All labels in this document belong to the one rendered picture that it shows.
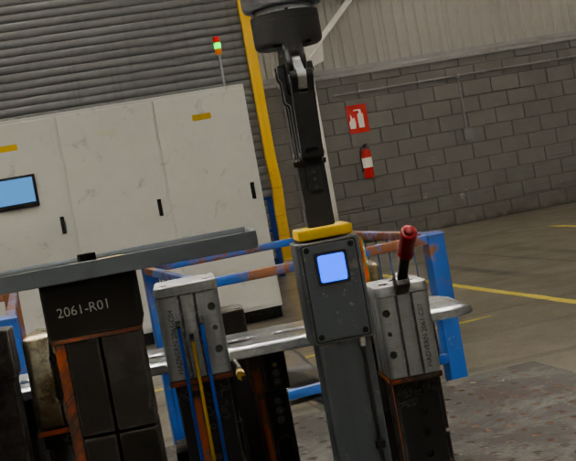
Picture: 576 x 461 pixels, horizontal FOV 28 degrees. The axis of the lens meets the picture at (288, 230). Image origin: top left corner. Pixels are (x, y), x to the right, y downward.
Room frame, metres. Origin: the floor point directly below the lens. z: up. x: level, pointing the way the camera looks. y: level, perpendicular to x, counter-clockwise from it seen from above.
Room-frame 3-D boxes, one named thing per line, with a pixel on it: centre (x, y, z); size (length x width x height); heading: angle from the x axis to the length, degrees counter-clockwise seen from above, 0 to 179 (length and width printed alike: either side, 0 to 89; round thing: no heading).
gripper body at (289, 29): (1.27, -0.04, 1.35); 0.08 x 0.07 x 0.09; 5
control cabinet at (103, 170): (9.62, 1.38, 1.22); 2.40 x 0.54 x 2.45; 105
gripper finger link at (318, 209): (1.26, -0.04, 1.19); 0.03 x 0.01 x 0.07; 95
